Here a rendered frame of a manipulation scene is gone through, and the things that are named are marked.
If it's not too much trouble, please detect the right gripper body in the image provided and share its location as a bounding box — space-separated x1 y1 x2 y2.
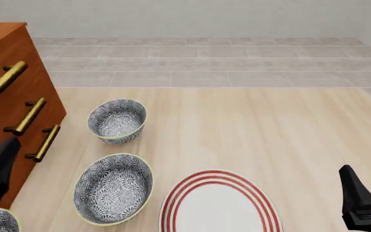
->
341 209 371 232

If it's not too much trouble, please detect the long brass drawer handle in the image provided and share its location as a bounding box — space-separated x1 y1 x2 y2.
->
0 60 29 101

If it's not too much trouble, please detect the large patterned black-white bowl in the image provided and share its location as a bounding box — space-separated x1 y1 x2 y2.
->
73 153 155 227

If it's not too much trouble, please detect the small patterned black-white bowl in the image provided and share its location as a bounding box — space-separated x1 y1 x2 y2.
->
87 98 149 146

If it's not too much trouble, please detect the wooden cabinet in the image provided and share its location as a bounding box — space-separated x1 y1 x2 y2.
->
0 22 68 211

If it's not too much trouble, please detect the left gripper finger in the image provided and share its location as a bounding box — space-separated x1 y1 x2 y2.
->
0 136 23 186

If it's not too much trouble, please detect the white plate with red rings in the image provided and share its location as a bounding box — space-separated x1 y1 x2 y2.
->
158 168 284 232

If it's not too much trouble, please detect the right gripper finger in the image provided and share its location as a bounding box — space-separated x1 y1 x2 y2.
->
338 164 371 216

